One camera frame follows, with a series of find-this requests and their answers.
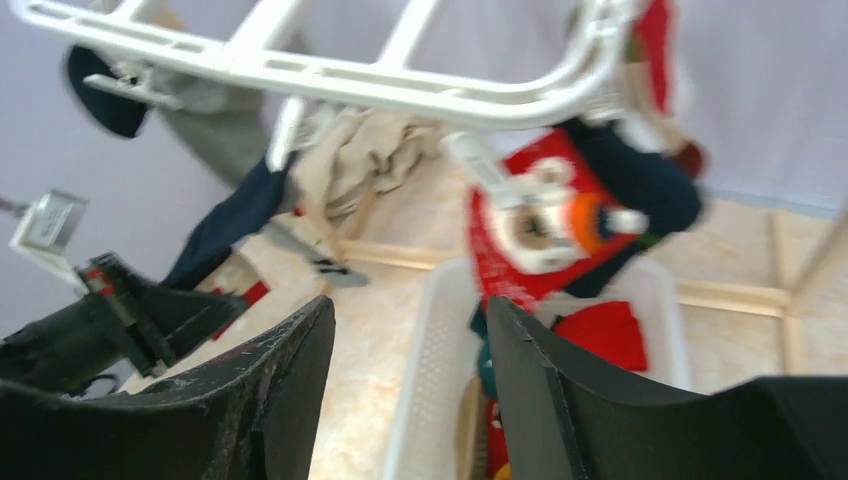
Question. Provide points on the white plastic laundry basket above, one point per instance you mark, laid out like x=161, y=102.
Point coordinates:
x=444, y=352

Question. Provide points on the navy red sock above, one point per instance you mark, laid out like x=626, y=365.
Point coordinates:
x=258, y=198

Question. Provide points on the white plastic sock hanger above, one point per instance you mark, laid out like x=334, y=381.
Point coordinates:
x=249, y=59

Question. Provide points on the wooden drying rack frame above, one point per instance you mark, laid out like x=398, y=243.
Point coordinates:
x=785, y=303

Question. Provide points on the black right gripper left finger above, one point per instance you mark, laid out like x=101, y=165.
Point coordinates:
x=249, y=413

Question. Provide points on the beige crumpled cloth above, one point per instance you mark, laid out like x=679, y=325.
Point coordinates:
x=365, y=150

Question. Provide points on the dark navy sock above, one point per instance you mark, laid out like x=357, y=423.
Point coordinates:
x=119, y=116

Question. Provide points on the red sock in basket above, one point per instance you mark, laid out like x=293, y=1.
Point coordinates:
x=609, y=330

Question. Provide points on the red plain sock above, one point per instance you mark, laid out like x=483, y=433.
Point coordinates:
x=652, y=37

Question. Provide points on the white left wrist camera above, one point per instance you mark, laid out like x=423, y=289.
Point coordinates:
x=45, y=228

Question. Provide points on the white grey sock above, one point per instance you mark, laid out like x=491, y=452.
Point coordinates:
x=221, y=124

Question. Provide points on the navy buckle christmas sock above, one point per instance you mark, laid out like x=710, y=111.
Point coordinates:
x=568, y=211

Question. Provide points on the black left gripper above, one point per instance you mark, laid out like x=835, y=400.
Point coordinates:
x=123, y=316

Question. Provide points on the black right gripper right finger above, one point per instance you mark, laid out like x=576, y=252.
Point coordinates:
x=569, y=414

